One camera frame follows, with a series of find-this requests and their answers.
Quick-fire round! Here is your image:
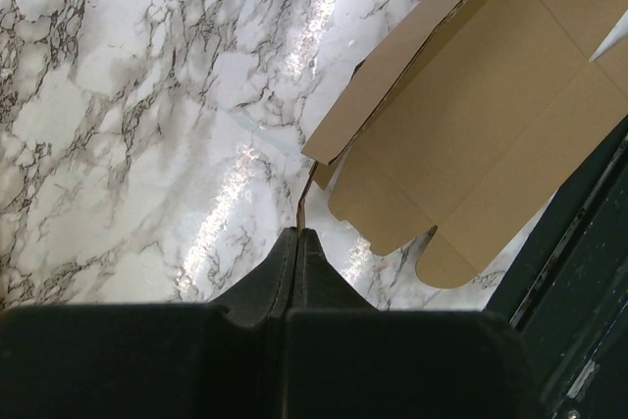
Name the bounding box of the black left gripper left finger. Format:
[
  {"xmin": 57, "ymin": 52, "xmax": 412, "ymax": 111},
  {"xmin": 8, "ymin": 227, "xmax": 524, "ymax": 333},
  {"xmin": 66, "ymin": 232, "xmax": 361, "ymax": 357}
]
[{"xmin": 1, "ymin": 228, "xmax": 297, "ymax": 418}]

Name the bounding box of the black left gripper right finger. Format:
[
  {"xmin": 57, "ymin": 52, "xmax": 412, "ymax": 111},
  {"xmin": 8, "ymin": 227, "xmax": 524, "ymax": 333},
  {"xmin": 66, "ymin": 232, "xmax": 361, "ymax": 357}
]
[{"xmin": 282, "ymin": 230, "xmax": 545, "ymax": 418}]

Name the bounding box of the brown cardboard box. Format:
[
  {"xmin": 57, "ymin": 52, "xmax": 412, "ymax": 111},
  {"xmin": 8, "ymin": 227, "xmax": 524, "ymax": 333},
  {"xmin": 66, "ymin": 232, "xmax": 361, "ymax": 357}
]
[{"xmin": 303, "ymin": 0, "xmax": 627, "ymax": 288}]

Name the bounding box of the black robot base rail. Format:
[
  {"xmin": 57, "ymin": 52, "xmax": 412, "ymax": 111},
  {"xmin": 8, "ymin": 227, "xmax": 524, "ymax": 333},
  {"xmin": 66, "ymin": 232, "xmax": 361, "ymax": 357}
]
[{"xmin": 486, "ymin": 121, "xmax": 627, "ymax": 418}]

